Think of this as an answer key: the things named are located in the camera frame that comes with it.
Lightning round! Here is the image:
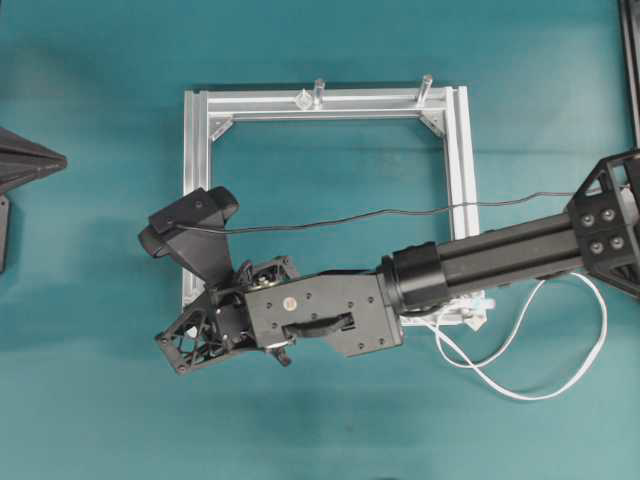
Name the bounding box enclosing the aluminium extrusion frame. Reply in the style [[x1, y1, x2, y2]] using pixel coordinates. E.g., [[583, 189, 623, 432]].
[[180, 85, 489, 331]]

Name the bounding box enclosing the white cable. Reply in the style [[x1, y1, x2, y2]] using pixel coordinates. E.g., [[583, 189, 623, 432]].
[[427, 272, 609, 402]]

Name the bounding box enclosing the thin black camera cable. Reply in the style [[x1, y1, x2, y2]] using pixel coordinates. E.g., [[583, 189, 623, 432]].
[[169, 191, 581, 236]]

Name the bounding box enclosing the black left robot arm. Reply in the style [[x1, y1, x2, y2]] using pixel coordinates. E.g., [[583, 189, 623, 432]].
[[1, 128, 68, 271]]

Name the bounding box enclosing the black extrusion rail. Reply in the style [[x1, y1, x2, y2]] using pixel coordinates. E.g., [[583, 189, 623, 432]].
[[618, 0, 639, 147]]

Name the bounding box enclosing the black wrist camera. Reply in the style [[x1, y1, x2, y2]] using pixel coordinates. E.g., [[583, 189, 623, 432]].
[[138, 186, 239, 286]]

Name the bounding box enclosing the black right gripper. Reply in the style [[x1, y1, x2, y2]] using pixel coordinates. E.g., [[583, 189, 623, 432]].
[[155, 256, 403, 376]]

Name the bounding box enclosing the white cable clip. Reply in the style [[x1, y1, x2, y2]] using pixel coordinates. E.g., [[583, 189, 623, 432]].
[[295, 89, 314, 111]]

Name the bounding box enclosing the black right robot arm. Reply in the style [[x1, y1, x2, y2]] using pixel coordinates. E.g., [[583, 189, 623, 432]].
[[139, 151, 639, 375]]

